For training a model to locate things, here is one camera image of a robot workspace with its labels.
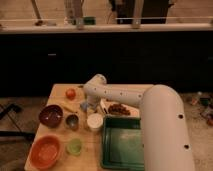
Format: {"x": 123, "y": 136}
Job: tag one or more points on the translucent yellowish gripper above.
{"x": 92, "y": 103}

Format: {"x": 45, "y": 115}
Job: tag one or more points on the blue sponge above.
{"x": 84, "y": 106}

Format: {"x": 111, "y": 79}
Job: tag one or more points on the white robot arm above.
{"x": 163, "y": 125}

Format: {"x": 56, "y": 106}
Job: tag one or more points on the small metal cup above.
{"x": 72, "y": 121}

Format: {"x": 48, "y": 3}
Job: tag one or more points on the light green plastic cup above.
{"x": 74, "y": 146}

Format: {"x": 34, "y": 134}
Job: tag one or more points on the white round container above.
{"x": 95, "y": 121}

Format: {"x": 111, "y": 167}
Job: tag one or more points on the bunch of dark grapes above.
{"x": 118, "y": 109}

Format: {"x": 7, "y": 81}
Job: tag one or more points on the orange tomato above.
{"x": 70, "y": 93}

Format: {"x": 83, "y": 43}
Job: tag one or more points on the yellow banana piece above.
{"x": 68, "y": 108}

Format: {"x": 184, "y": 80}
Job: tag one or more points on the dark purple bowl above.
{"x": 51, "y": 116}

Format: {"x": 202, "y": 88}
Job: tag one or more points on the green plastic tray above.
{"x": 122, "y": 147}

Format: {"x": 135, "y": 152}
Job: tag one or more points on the orange plastic bowl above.
{"x": 45, "y": 152}

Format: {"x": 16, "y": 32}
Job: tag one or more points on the green box on counter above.
{"x": 89, "y": 20}

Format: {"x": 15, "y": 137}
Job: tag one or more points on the white handled knife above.
{"x": 103, "y": 107}

